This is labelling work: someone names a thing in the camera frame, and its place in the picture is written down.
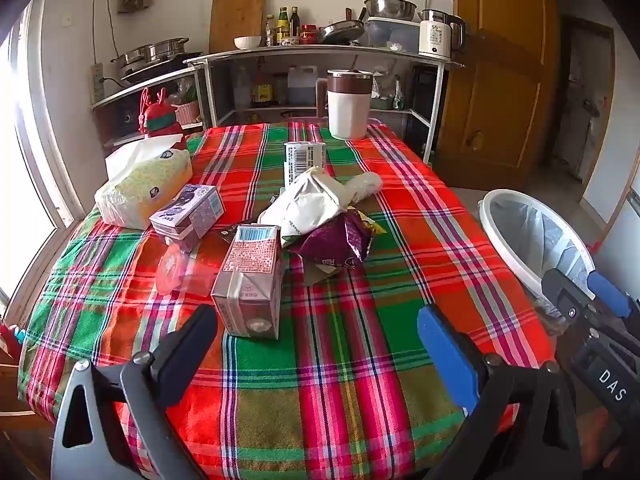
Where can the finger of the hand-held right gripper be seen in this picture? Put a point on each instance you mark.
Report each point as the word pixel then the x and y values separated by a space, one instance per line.
pixel 565 292
pixel 607 294

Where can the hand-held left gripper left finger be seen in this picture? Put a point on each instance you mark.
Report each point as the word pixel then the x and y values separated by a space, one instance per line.
pixel 195 335

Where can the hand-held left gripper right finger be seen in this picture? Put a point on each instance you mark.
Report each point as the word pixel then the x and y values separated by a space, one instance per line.
pixel 445 355

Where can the white trash bin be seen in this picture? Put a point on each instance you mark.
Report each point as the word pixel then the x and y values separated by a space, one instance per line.
pixel 492 220

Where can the small purple carton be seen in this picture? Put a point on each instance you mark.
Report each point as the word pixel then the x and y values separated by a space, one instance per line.
pixel 195 205

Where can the yellow snack packet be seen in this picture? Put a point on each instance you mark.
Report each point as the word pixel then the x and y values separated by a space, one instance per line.
pixel 375 227

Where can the purple snack bag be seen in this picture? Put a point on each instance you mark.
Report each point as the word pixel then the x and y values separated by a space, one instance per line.
pixel 335 240

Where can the white bag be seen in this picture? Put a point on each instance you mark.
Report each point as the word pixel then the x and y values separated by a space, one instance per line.
pixel 305 205

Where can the white yogurt cup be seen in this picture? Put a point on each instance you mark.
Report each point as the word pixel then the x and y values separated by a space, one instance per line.
pixel 305 160

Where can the person's right hand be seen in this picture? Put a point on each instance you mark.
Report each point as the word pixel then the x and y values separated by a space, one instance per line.
pixel 602 435

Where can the clear bin liner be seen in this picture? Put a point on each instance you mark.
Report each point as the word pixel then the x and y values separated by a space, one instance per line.
pixel 540 240

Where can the plaid tablecloth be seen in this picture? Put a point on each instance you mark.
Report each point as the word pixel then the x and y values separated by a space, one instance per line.
pixel 350 335

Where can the small brown sachet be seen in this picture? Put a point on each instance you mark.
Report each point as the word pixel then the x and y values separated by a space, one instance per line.
pixel 228 232

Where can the large brown sachet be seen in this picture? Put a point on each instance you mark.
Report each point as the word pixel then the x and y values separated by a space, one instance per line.
pixel 320 274

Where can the yellow tissue pack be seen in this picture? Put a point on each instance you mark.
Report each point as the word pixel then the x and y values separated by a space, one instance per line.
pixel 140 190

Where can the clear plastic bag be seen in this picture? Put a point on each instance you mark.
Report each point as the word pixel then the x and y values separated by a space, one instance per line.
pixel 365 185

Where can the red antler bottle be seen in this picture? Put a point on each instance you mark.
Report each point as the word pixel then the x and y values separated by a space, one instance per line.
pixel 160 122

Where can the wooden door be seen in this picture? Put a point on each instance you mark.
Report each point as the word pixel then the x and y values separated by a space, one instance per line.
pixel 500 85

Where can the pink basket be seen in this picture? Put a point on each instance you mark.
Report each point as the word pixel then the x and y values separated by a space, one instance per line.
pixel 187 112

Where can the low white side shelf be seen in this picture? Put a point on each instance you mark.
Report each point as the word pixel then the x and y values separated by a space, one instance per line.
pixel 150 85

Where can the cooking oil bottle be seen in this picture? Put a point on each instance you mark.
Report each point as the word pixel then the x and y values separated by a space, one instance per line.
pixel 261 87

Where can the white mug with brown lid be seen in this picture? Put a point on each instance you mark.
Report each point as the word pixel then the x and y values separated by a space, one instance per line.
pixel 347 115

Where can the green basket with bags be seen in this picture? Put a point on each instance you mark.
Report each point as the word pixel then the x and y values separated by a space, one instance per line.
pixel 387 100

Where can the black induction cooker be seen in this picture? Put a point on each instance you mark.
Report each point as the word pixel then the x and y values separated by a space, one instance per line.
pixel 160 71

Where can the white power strip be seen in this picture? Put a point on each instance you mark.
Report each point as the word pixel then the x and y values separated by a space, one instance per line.
pixel 97 85

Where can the white plastic jug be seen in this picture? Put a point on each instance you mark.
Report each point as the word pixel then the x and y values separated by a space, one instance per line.
pixel 302 87

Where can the steel steamer pot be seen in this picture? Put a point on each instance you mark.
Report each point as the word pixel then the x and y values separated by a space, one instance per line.
pixel 150 52

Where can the white electric kettle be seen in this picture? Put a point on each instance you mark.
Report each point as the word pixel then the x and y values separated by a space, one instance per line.
pixel 435 35

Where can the white bowl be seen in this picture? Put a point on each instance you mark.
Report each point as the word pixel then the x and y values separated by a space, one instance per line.
pixel 247 42

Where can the clear lidded plastic container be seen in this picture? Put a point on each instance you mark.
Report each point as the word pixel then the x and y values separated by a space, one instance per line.
pixel 395 35

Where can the white metal shelf rack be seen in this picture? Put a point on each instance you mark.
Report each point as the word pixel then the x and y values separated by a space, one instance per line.
pixel 320 51

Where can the small clear condiment bottle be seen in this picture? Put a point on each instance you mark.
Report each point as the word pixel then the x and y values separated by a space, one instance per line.
pixel 270 32

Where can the wooden cutting board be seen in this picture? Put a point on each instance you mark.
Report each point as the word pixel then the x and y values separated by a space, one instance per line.
pixel 237 17

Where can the red jar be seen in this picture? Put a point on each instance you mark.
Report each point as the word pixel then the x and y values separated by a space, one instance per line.
pixel 308 35

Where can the dark sauce bottle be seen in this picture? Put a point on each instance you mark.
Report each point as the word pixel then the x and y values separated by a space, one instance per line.
pixel 295 27

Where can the steel mixing bowl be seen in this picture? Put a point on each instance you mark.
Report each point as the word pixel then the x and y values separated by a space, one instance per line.
pixel 390 8

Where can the frying pan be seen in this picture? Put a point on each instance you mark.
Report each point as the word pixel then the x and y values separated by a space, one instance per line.
pixel 340 32

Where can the white window frame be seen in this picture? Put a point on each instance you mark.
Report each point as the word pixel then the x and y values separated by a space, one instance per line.
pixel 45 125

